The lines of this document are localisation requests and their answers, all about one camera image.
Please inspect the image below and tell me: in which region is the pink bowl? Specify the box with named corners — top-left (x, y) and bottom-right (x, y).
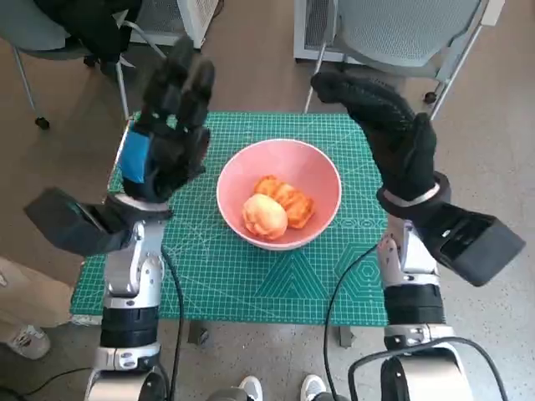
top-left (216, 140), bottom-right (343, 251)

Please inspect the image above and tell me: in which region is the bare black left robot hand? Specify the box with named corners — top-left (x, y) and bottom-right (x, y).
top-left (119, 35), bottom-right (217, 205)

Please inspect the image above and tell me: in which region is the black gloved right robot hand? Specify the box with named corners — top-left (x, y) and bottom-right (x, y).
top-left (311, 71), bottom-right (438, 206)

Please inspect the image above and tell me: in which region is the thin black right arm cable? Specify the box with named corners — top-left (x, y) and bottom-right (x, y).
top-left (324, 244), bottom-right (380, 401)

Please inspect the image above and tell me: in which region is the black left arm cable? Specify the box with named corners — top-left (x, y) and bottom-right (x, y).
top-left (160, 248), bottom-right (185, 401)

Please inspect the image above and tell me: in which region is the black jacket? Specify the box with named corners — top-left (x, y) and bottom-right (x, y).
top-left (35, 0), bottom-right (143, 72)

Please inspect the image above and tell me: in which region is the rectangular orange toy bread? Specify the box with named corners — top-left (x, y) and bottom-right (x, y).
top-left (253, 175), bottom-right (316, 230)

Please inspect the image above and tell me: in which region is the round toy bread bun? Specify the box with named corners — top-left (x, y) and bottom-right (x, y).
top-left (242, 193), bottom-right (289, 241)

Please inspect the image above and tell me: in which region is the white cabinet with mesh panel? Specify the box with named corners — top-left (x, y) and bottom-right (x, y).
top-left (133, 0), bottom-right (222, 47)
top-left (293, 0), bottom-right (364, 63)

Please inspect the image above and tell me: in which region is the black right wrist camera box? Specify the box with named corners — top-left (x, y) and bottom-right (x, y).
top-left (421, 203), bottom-right (527, 287)

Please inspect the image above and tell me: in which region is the white shoe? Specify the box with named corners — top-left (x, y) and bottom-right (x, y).
top-left (238, 375), bottom-right (263, 401)
top-left (300, 374), bottom-right (328, 401)

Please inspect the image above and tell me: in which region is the thick black looping cable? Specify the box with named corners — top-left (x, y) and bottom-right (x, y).
top-left (347, 336), bottom-right (502, 401)

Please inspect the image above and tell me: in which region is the green cutting mat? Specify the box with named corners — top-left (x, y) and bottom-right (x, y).
top-left (70, 110), bottom-right (390, 327)

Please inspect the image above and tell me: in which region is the person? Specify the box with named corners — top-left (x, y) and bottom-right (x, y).
top-left (0, 256), bottom-right (101, 360)

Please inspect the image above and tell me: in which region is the teal seat chair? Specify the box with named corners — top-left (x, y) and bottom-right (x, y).
top-left (0, 0), bottom-right (168, 129)

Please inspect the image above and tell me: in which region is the grey mesh chair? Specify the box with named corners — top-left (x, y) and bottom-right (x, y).
top-left (303, 0), bottom-right (509, 122)

